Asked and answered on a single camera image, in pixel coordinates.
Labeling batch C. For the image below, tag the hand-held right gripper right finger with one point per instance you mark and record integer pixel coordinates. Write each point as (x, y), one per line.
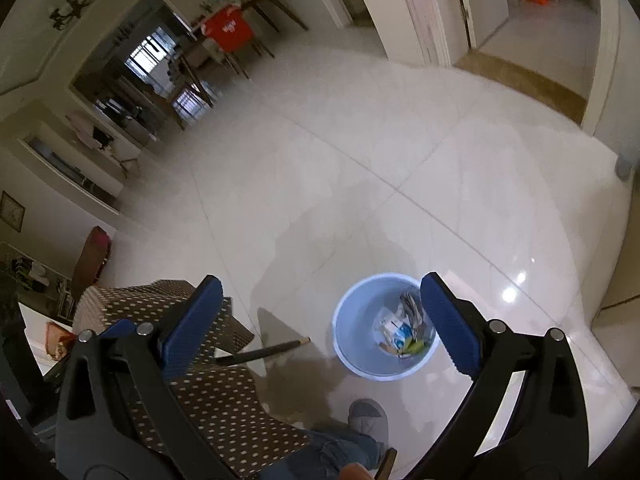
(447, 325)

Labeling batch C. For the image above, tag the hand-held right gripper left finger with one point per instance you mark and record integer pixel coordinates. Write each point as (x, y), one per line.
(200, 320)

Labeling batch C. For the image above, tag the light blue plastic bin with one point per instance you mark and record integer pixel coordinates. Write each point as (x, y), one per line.
(355, 330)

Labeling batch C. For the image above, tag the grey crumpled wrapper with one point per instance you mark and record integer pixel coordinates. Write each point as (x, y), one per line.
(411, 307)

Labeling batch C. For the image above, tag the green yellow wrapper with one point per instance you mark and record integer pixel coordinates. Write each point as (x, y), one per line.
(412, 347)

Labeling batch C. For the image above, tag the white blue paper packet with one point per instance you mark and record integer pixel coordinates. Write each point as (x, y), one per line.
(395, 329)

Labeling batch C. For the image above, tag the black table leg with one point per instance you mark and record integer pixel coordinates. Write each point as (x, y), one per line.
(260, 352)

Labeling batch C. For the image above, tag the brown polka dot tablecloth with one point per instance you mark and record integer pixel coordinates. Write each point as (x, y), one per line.
(225, 410)

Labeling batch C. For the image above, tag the grey slipper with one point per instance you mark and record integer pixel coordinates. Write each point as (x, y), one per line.
(370, 420)

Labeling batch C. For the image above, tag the brown board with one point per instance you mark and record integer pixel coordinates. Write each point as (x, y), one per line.
(92, 260)

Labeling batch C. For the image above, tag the person's leg in jeans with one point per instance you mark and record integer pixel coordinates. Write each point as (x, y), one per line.
(330, 452)

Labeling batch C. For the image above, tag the shoe rack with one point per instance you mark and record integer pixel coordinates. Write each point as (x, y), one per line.
(30, 277)

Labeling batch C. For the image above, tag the coat stand with clothes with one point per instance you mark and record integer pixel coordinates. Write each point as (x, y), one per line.
(100, 137)

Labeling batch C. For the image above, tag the small framed picture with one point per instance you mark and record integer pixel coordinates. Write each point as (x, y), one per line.
(11, 211)

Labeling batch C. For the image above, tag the wooden chair with red shirt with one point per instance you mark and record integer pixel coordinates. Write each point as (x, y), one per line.
(250, 52)

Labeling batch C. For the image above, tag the red shirt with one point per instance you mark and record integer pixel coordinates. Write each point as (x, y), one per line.
(227, 30)

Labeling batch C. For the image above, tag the wooden dining table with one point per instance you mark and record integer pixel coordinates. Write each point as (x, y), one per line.
(280, 7)

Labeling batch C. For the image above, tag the black chandelier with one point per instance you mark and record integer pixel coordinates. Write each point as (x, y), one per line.
(72, 2)

